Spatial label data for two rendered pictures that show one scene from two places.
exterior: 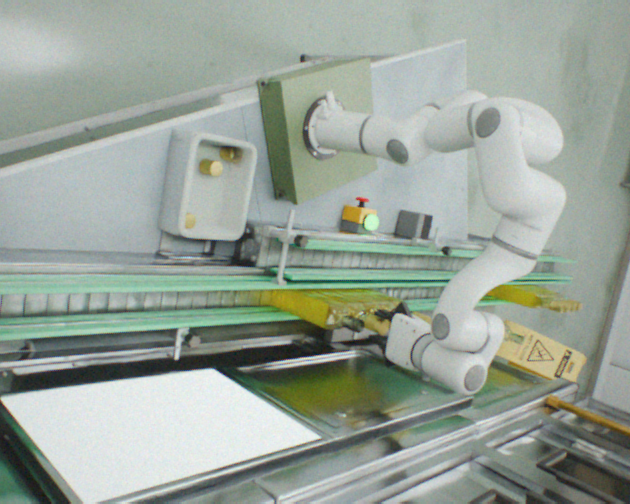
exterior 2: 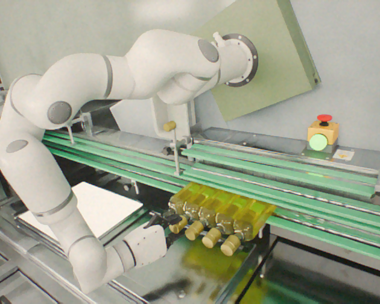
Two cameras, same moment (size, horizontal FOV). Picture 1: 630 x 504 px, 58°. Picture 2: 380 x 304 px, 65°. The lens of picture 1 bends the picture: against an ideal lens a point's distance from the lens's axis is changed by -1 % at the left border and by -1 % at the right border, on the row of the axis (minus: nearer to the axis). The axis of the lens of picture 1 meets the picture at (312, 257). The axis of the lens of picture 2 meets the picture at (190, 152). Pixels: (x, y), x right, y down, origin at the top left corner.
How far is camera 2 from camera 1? 1.53 m
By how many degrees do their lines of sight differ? 82
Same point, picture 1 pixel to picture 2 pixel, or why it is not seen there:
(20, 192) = (122, 111)
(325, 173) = (244, 98)
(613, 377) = not seen: outside the picture
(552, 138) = (22, 106)
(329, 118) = not seen: hidden behind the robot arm
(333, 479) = (41, 265)
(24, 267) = (102, 140)
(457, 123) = not seen: hidden behind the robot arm
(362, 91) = (266, 15)
